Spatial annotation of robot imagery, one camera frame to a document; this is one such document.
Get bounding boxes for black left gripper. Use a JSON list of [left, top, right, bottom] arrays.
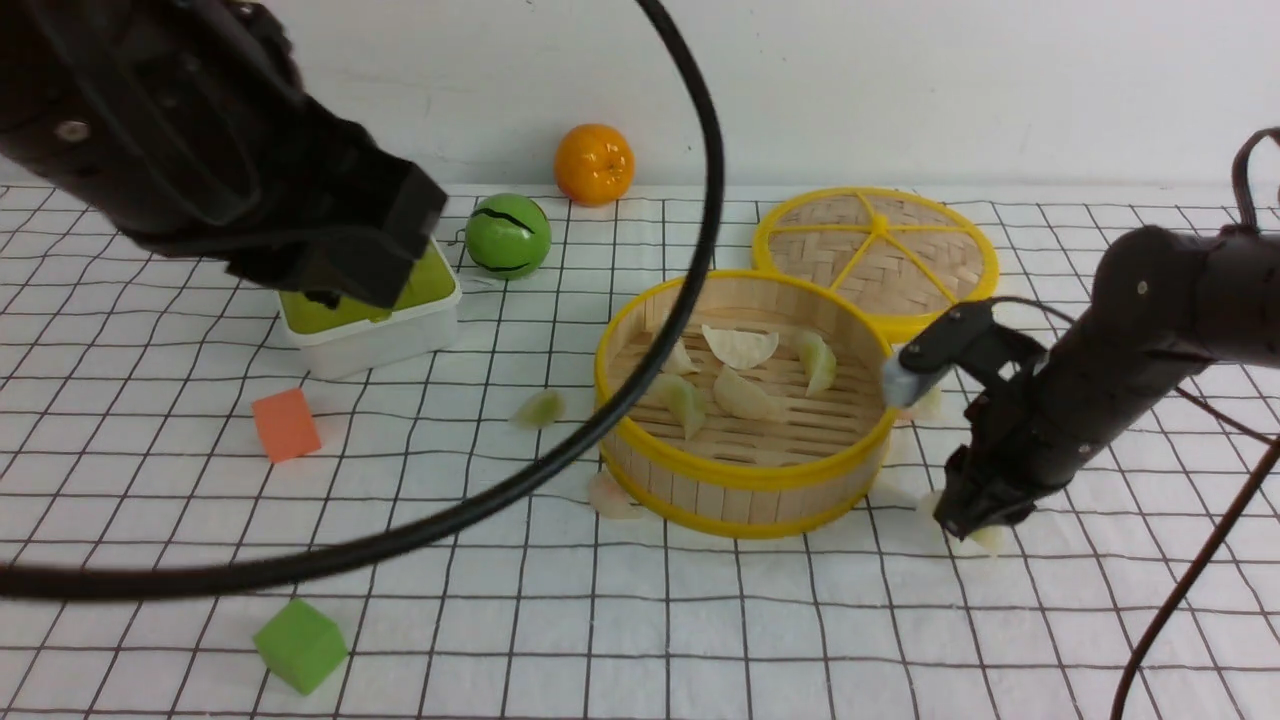
[[1, 1, 448, 309]]

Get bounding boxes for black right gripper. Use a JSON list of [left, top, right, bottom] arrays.
[[933, 364, 1101, 539]]

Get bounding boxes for green pink dumpling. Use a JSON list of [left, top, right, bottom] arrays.
[[899, 386, 945, 423]]

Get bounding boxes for white plain dumpling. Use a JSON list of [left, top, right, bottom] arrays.
[[701, 324, 780, 372]]

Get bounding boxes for pale green dumpling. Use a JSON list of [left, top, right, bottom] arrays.
[[509, 388, 566, 430]]

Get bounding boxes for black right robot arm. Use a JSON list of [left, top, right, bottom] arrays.
[[904, 225, 1279, 539]]

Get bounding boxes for woven bamboo steamer lid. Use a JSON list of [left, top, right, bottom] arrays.
[[751, 187, 1001, 345]]

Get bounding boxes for bamboo steamer tray yellow rim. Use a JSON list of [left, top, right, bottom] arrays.
[[600, 269, 897, 539]]

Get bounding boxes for green lidded white box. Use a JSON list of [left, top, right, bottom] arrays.
[[276, 238, 463, 380]]

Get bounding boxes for orange foam cube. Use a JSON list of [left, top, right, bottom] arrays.
[[251, 387, 323, 464]]

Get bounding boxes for green ball black stripes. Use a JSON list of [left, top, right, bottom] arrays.
[[463, 193, 552, 279]]

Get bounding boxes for orange mandarin fruit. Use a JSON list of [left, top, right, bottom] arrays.
[[553, 123, 635, 208]]

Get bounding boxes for green foam cube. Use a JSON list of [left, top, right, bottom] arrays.
[[253, 598, 349, 696]]

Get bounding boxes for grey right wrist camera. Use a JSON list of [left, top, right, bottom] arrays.
[[879, 355, 952, 410]]

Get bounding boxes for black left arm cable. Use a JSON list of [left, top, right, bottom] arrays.
[[0, 0, 726, 602]]

